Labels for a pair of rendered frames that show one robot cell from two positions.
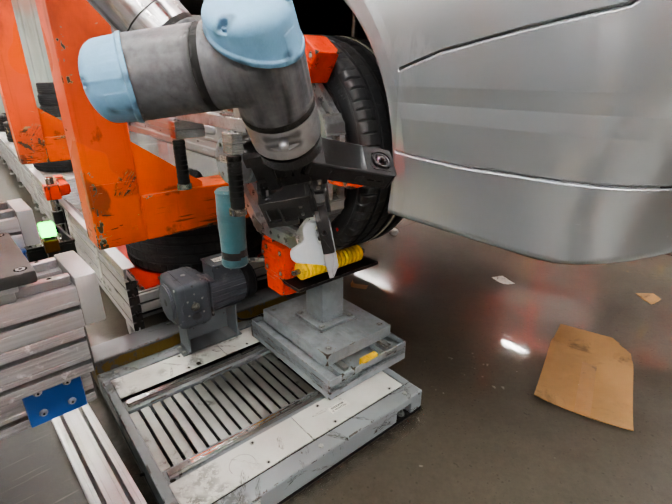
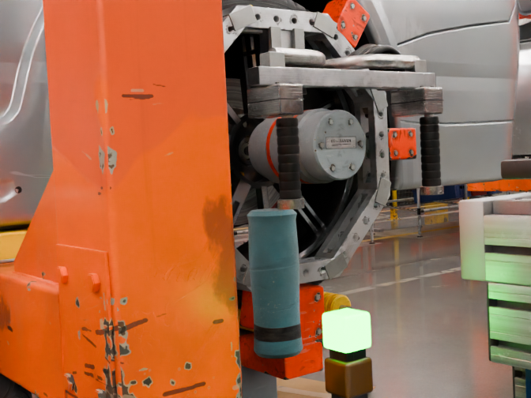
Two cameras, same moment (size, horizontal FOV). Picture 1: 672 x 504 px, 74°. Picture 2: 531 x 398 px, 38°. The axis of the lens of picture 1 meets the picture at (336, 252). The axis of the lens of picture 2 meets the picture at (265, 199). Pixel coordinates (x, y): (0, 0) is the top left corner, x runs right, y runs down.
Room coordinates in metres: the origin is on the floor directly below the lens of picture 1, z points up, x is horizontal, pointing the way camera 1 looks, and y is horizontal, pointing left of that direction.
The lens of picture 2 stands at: (1.30, 1.70, 0.83)
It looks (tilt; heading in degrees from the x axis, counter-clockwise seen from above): 3 degrees down; 273
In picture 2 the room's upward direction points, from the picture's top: 3 degrees counter-clockwise
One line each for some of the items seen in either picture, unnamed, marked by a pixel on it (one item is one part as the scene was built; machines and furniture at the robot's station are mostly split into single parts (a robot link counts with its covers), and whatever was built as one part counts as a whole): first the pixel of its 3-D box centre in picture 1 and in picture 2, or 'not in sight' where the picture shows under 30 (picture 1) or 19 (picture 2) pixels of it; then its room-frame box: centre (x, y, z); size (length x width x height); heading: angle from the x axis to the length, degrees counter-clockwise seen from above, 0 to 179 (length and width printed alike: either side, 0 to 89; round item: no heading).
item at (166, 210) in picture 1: (201, 178); (45, 257); (1.71, 0.53, 0.69); 0.52 x 0.17 x 0.35; 130
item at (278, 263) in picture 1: (293, 262); (279, 327); (1.37, 0.14, 0.48); 0.16 x 0.12 x 0.17; 130
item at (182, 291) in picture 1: (221, 300); not in sight; (1.52, 0.44, 0.26); 0.42 x 0.18 x 0.35; 130
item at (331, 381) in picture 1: (325, 337); not in sight; (1.46, 0.04, 0.13); 0.50 x 0.36 x 0.10; 40
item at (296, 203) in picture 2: (181, 163); (288, 160); (1.33, 0.46, 0.83); 0.04 x 0.04 x 0.16
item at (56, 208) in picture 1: (59, 221); not in sight; (2.38, 1.56, 0.30); 0.09 x 0.05 x 0.50; 40
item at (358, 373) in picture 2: (51, 244); (348, 374); (1.26, 0.87, 0.59); 0.04 x 0.04 x 0.04; 40
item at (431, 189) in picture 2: (235, 183); (430, 153); (1.07, 0.24, 0.83); 0.04 x 0.04 x 0.16
